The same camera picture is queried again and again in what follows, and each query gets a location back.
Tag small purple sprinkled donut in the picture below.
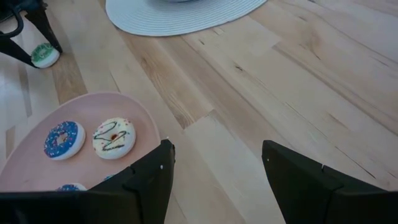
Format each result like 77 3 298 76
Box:
43 120 86 161
55 182 88 192

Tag pink round plate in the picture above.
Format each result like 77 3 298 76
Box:
0 91 162 192

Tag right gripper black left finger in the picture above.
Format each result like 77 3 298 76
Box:
0 139 176 224

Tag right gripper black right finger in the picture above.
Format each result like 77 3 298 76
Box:
262 139 398 224

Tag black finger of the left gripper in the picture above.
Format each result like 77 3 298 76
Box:
24 6 63 54
0 37 40 68

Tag small green sprinkled donut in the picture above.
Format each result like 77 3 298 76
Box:
30 42 60 69

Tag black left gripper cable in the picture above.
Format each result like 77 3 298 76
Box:
0 2 25 40

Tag small white chocolate-drizzle donut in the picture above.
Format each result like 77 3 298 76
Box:
92 117 137 161

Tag white round plate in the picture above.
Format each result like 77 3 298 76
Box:
104 0 268 37

